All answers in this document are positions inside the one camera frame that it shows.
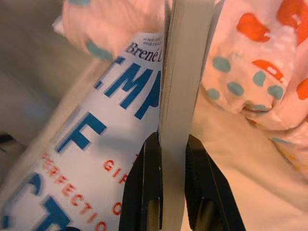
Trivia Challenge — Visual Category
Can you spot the white book with blue letters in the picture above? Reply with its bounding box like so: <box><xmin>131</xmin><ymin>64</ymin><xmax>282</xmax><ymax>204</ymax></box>
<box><xmin>0</xmin><ymin>0</ymin><xmax>217</xmax><ymax>231</ymax></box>

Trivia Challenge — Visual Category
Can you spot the mattress with beige sheet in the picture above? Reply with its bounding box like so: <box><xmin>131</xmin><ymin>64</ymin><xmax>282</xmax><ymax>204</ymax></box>
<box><xmin>0</xmin><ymin>0</ymin><xmax>97</xmax><ymax>169</ymax></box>

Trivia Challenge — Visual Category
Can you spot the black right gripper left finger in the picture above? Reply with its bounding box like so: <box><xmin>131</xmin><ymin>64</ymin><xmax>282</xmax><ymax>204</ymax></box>
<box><xmin>121</xmin><ymin>132</ymin><xmax>163</xmax><ymax>231</ymax></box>

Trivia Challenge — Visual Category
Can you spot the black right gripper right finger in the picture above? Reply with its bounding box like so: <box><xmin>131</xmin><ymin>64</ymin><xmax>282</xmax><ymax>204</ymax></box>
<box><xmin>184</xmin><ymin>134</ymin><xmax>246</xmax><ymax>231</ymax></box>

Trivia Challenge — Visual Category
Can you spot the pink pillow with colourful spots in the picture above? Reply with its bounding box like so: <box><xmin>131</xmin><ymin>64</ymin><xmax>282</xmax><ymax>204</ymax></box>
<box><xmin>51</xmin><ymin>0</ymin><xmax>308</xmax><ymax>231</ymax></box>

